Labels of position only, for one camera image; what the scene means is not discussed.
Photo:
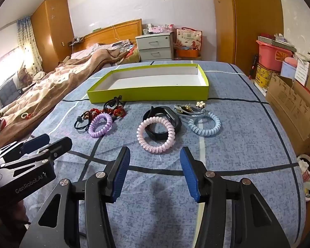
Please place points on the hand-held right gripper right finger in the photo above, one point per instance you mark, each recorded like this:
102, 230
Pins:
190, 175

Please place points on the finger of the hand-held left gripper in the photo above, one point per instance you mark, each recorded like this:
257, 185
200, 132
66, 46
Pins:
60, 146
36, 142

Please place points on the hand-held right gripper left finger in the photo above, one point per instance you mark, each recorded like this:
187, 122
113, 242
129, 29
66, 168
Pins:
120, 175

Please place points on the black smart band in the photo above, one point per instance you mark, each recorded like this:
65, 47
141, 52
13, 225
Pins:
175, 124

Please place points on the gold hair clip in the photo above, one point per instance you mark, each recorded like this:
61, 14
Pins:
186, 107

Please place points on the green cardboard box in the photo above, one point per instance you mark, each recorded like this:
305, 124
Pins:
144, 94

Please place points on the brown patterned blanket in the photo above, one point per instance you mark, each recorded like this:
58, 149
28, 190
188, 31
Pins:
41, 90

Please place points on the grey chair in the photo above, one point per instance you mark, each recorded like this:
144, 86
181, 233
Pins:
9, 91

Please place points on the pink pillow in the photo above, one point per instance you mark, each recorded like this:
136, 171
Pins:
82, 53

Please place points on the floral curtain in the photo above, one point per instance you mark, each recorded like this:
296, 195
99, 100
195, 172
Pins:
29, 41

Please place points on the narrow wooden wardrobe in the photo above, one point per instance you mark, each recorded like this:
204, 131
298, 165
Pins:
51, 31

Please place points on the colourful clothes pile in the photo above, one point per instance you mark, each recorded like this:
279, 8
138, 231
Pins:
125, 47

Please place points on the white trash bin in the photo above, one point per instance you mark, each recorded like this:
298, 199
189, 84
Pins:
308, 178

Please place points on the orange box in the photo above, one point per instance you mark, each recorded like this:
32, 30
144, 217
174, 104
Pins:
187, 53

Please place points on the wooden headboard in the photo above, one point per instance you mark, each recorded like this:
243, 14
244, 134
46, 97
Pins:
106, 32

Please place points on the open flat cardboard box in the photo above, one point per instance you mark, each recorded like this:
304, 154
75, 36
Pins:
289, 103

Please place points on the yellow patterned box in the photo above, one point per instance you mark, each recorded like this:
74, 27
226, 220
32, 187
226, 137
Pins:
263, 76

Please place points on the black red stick tool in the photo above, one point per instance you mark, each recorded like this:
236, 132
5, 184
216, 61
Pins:
253, 66

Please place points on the grey drawer nightstand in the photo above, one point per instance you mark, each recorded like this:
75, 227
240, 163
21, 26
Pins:
155, 47

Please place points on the red patterned gift bag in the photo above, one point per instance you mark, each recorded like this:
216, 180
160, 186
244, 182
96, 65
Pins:
188, 37

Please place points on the light blue container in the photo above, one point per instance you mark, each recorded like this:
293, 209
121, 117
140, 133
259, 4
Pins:
288, 71

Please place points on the pink plastic bin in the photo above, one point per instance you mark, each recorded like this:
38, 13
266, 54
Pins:
271, 56

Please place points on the pink patterned box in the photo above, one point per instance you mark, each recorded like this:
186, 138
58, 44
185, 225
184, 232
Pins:
162, 28

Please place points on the white labelled box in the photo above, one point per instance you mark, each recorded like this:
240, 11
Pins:
302, 71

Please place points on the large wooden wardrobe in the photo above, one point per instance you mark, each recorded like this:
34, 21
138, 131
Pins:
248, 25

